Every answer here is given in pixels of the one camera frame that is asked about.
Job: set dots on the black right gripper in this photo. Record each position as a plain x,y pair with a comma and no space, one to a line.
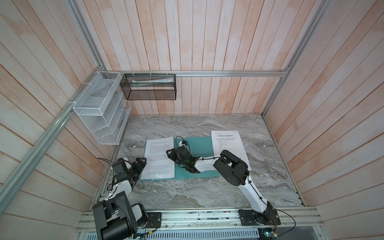
172,154

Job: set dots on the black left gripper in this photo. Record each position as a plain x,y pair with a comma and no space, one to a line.
139,168

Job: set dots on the printed paper sheet dense text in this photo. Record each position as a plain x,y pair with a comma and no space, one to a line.
158,166

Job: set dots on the green file folder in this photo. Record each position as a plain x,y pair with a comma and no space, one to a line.
204,152

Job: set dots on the printed paper sheet with title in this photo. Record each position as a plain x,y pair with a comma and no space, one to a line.
231,141

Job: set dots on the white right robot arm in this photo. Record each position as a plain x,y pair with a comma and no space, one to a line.
236,172

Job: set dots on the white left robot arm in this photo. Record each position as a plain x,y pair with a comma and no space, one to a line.
115,218

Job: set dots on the black mesh basket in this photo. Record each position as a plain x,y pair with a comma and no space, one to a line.
149,87

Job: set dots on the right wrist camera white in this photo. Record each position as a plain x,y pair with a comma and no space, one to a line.
184,144

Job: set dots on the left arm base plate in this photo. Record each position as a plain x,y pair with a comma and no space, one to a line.
152,220

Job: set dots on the white wire mesh shelf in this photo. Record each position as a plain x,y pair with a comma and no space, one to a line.
103,109

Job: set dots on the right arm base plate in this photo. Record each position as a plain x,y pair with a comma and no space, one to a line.
253,218

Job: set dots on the horizontal aluminium frame bar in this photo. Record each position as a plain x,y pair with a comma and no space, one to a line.
227,73

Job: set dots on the left aluminium frame bar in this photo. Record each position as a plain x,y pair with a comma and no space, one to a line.
22,172

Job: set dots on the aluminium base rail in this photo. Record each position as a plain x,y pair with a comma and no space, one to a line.
196,219

